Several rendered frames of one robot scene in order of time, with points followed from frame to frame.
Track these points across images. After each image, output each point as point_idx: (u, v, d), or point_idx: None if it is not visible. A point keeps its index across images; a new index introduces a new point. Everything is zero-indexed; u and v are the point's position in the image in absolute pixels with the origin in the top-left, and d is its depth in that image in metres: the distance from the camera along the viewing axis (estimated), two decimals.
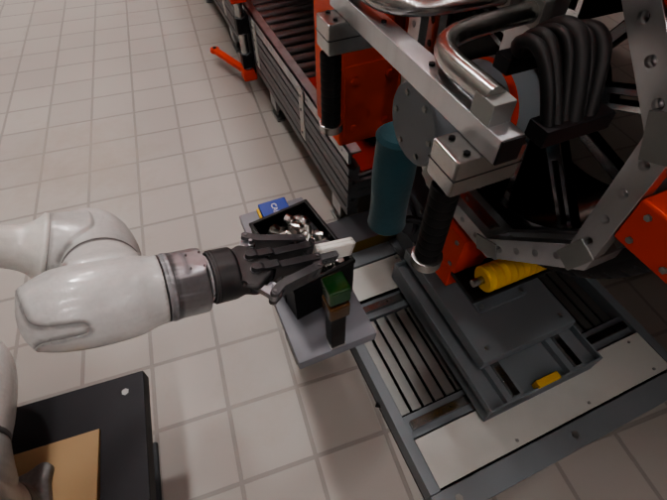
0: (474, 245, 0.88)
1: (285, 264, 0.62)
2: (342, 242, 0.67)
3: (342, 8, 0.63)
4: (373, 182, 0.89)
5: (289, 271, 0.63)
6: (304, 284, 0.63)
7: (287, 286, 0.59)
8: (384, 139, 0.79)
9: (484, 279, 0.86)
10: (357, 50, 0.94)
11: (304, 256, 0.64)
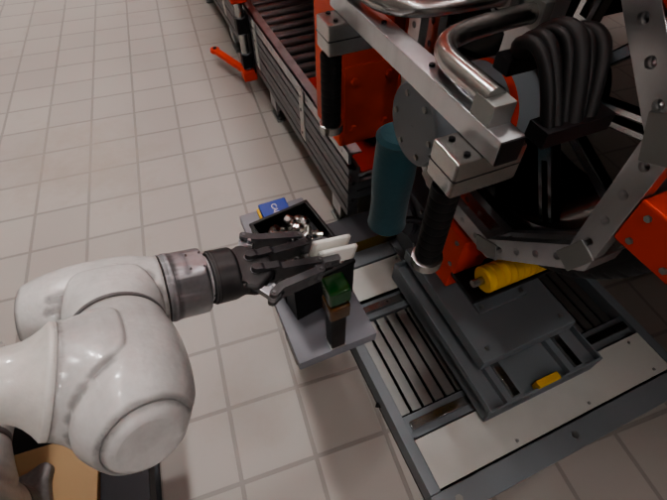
0: (474, 245, 0.88)
1: (286, 266, 0.61)
2: (344, 245, 0.67)
3: (343, 9, 0.63)
4: (373, 182, 0.89)
5: (290, 273, 0.63)
6: (305, 287, 0.62)
7: (287, 288, 0.59)
8: (385, 140, 0.80)
9: (484, 279, 0.86)
10: (357, 51, 0.94)
11: (306, 259, 0.63)
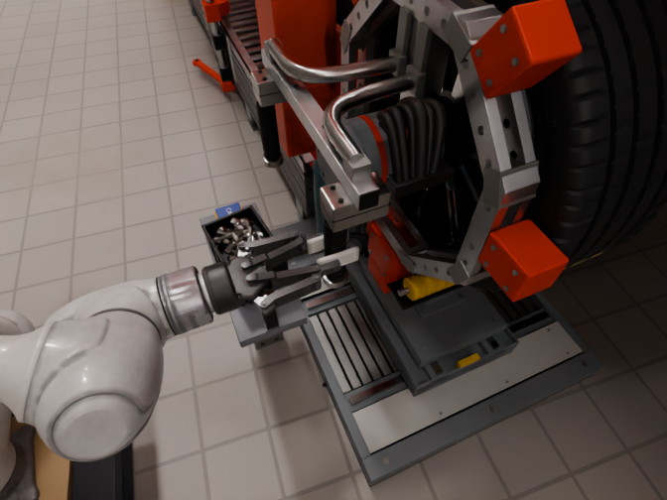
0: None
1: (272, 262, 0.68)
2: None
3: (270, 69, 0.76)
4: (315, 204, 1.02)
5: (275, 253, 0.67)
6: (276, 236, 0.69)
7: (256, 248, 0.69)
8: (319, 171, 0.93)
9: (410, 289, 1.00)
10: None
11: (293, 256, 0.69)
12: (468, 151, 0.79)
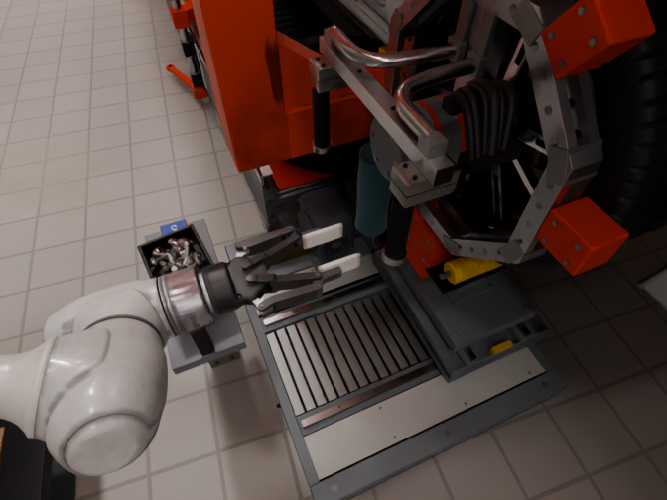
0: (443, 244, 1.05)
1: (270, 260, 0.68)
2: (330, 240, 0.71)
3: (330, 57, 0.79)
4: (358, 190, 1.05)
5: (272, 251, 0.67)
6: (272, 232, 0.69)
7: (253, 247, 0.69)
8: (366, 157, 0.96)
9: (451, 273, 1.03)
10: (237, 92, 1.07)
11: (290, 252, 0.69)
12: (519, 135, 0.82)
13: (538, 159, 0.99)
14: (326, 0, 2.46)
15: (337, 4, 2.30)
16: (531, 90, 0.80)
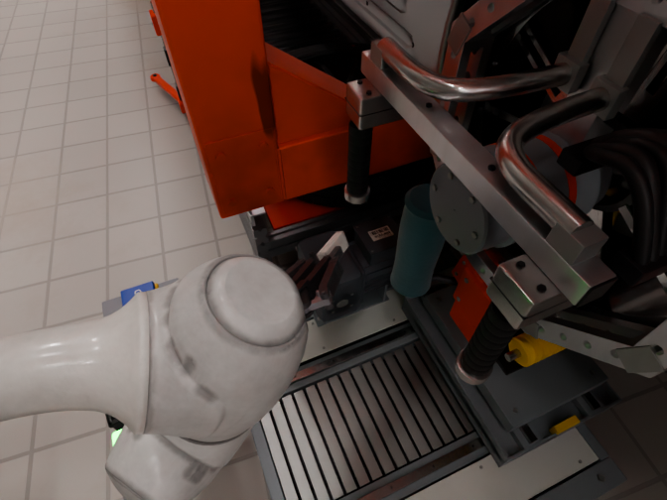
0: None
1: None
2: None
3: (378, 80, 0.56)
4: (400, 245, 0.82)
5: (296, 281, 0.63)
6: (286, 272, 0.65)
7: None
8: (415, 207, 0.73)
9: (521, 352, 0.80)
10: (215, 125, 0.82)
11: None
12: None
13: (615, 218, 0.74)
14: (328, 2, 2.21)
15: (341, 7, 2.05)
16: (663, 128, 0.57)
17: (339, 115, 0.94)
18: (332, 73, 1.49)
